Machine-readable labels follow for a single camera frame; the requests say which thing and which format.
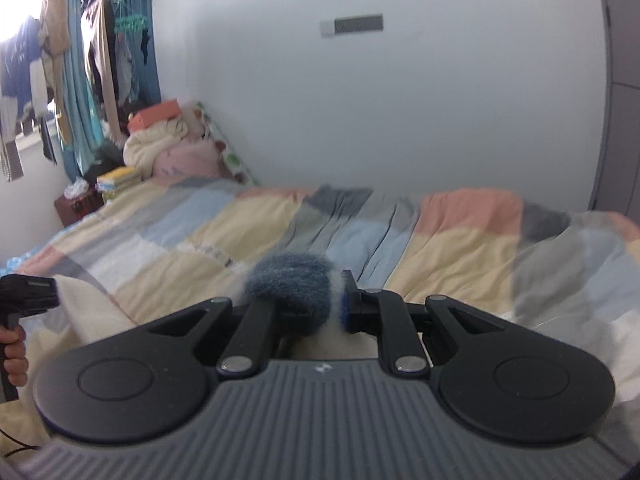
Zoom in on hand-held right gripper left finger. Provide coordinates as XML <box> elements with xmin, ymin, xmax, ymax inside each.
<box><xmin>145</xmin><ymin>297</ymin><xmax>286</xmax><ymax>379</ymax></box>

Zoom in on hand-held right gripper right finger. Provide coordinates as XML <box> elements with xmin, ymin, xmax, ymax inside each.
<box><xmin>340</xmin><ymin>269</ymin><xmax>506</xmax><ymax>378</ymax></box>

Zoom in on cream sweater with blue stripes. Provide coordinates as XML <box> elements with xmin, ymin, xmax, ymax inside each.
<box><xmin>0</xmin><ymin>252</ymin><xmax>381</xmax><ymax>461</ymax></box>

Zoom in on hanging clothes on rack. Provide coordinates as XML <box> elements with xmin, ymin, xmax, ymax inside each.
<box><xmin>62</xmin><ymin>0</ymin><xmax>163</xmax><ymax>186</ymax></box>

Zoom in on person's left hand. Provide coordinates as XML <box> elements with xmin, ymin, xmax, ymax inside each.
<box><xmin>0</xmin><ymin>326</ymin><xmax>29</xmax><ymax>387</ymax></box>

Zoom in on dark red nightstand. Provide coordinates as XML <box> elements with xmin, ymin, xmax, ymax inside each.
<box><xmin>54</xmin><ymin>190</ymin><xmax>106</xmax><ymax>229</ymax></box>

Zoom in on pastel checkered quilt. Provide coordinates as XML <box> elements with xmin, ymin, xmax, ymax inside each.
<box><xmin>0</xmin><ymin>180</ymin><xmax>640</xmax><ymax>426</ymax></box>

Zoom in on white tissue pack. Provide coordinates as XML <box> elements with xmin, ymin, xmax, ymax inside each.
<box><xmin>62</xmin><ymin>177</ymin><xmax>91</xmax><ymax>199</ymax></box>

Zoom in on striped hanging garment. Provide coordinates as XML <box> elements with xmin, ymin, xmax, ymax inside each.
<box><xmin>0</xmin><ymin>95</ymin><xmax>26</xmax><ymax>184</ymax></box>

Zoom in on stack of folded yellow towels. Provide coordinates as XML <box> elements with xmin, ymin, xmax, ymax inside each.
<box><xmin>96</xmin><ymin>166</ymin><xmax>144</xmax><ymax>204</ymax></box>

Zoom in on dark bag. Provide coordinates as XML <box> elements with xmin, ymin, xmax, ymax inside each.
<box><xmin>82</xmin><ymin>140</ymin><xmax>126</xmax><ymax>186</ymax></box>

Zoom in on floral printed cushion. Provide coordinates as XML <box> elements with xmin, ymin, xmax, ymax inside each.
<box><xmin>192</xmin><ymin>100</ymin><xmax>262</xmax><ymax>187</ymax></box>

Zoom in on pink pillow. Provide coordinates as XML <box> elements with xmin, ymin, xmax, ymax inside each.
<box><xmin>152</xmin><ymin>139</ymin><xmax>224</xmax><ymax>180</ymax></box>

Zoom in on cream bundled blanket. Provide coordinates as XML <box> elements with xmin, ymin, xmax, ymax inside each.
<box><xmin>123</xmin><ymin>117</ymin><xmax>194</xmax><ymax>179</ymax></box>

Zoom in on orange box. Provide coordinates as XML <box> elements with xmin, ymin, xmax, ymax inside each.
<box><xmin>127</xmin><ymin>99</ymin><xmax>182</xmax><ymax>134</ymax></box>

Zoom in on dark blue hanging garment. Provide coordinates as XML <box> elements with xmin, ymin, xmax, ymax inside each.
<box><xmin>0</xmin><ymin>15</ymin><xmax>45</xmax><ymax>113</ymax></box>

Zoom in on grey hanging garment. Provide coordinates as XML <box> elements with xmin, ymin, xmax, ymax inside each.
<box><xmin>116</xmin><ymin>34</ymin><xmax>142</xmax><ymax>109</ymax></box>

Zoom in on brown hanging coat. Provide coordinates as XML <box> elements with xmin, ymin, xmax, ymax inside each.
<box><xmin>81</xmin><ymin>0</ymin><xmax>122</xmax><ymax>142</ymax></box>

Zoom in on beige hanging garment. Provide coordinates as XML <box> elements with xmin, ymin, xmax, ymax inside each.
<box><xmin>39</xmin><ymin>0</ymin><xmax>74</xmax><ymax>131</ymax></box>

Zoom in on green clip hanger rack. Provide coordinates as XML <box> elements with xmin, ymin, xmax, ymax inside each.
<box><xmin>114</xmin><ymin>0</ymin><xmax>152</xmax><ymax>37</ymax></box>

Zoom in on grey wardrobe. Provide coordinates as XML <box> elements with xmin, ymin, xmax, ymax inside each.
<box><xmin>587</xmin><ymin>0</ymin><xmax>640</xmax><ymax>226</ymax></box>

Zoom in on black cable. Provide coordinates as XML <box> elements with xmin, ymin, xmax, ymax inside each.
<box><xmin>0</xmin><ymin>427</ymin><xmax>42</xmax><ymax>459</ymax></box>

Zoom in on grey wall switch panel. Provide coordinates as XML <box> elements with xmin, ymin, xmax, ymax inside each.
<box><xmin>320</xmin><ymin>13</ymin><xmax>385</xmax><ymax>38</ymax></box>

